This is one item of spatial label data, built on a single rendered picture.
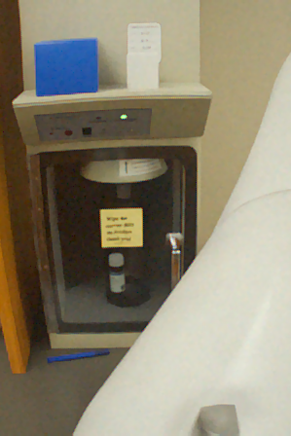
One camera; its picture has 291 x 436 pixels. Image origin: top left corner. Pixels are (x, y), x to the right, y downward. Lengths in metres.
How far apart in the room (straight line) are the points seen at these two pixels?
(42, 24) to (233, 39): 0.63
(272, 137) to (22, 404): 0.90
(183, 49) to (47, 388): 0.71
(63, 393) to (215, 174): 0.75
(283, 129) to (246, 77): 1.23
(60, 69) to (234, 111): 0.70
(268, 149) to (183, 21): 0.76
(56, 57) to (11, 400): 0.65
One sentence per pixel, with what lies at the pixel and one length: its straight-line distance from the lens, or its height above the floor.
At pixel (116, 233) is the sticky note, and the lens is 0.97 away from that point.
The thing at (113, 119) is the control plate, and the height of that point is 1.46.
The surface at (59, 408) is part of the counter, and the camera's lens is 0.99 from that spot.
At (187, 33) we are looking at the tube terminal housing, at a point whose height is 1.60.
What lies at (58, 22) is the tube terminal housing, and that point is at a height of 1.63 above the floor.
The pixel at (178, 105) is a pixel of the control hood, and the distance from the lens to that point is 0.82.
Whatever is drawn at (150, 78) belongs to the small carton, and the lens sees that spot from 0.82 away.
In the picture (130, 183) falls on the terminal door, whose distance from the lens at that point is 0.94.
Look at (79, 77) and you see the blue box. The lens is 0.80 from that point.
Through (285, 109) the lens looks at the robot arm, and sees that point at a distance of 0.17.
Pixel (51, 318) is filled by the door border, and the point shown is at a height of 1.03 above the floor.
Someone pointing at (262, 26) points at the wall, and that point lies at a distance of 1.39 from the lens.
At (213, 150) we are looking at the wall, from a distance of 1.41.
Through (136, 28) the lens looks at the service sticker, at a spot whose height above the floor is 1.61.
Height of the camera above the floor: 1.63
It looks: 23 degrees down
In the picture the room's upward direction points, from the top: 1 degrees counter-clockwise
